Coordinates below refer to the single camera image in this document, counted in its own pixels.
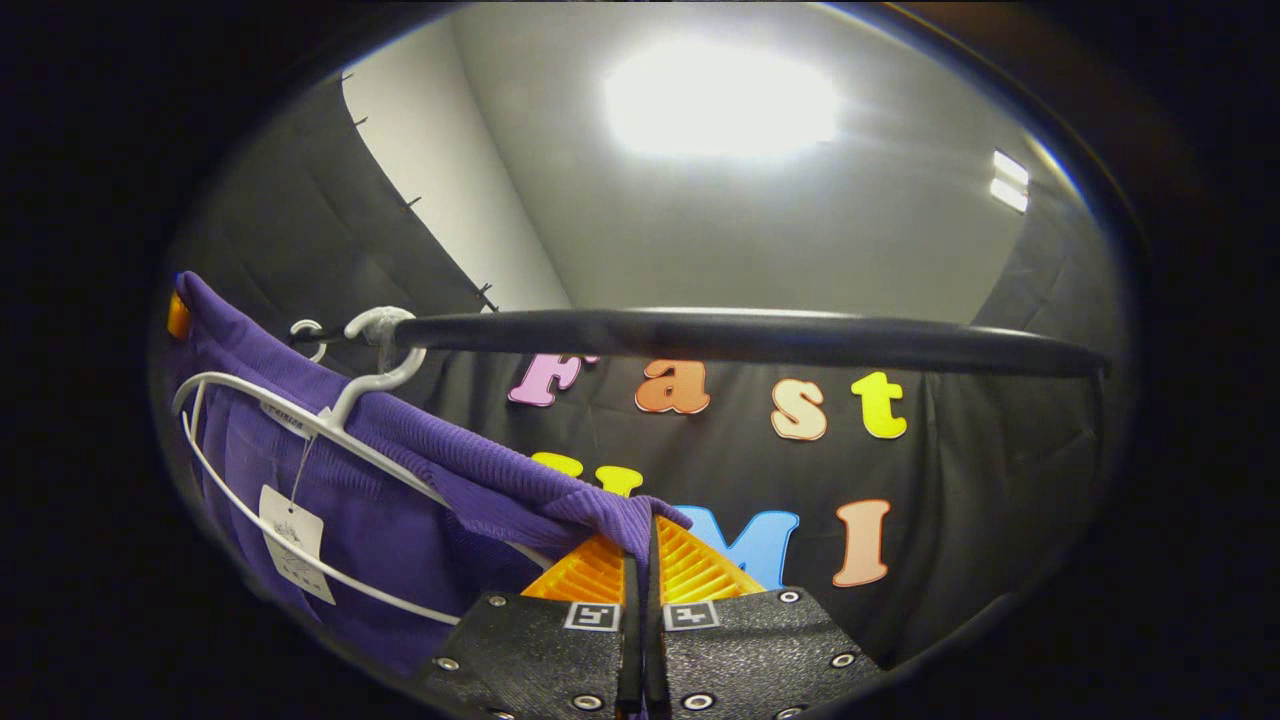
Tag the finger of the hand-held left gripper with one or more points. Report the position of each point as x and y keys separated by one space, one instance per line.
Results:
x=178 y=315

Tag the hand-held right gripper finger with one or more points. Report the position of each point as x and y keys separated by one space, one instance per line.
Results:
x=631 y=650
x=653 y=650

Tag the purple jacket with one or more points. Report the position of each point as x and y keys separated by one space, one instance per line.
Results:
x=400 y=530

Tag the white plastic clothes hanger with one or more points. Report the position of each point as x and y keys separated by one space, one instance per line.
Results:
x=305 y=321
x=378 y=320

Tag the black metal clothes rack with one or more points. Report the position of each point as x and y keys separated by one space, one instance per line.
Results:
x=750 y=338

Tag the white paper price tag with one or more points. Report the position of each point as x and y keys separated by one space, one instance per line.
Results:
x=295 y=540

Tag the black backdrop cloth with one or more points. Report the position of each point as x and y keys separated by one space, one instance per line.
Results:
x=950 y=560

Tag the large ceiling light panel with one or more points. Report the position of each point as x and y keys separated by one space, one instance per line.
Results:
x=720 y=100

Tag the small ceiling light panel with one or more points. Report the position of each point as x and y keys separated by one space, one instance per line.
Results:
x=1010 y=180

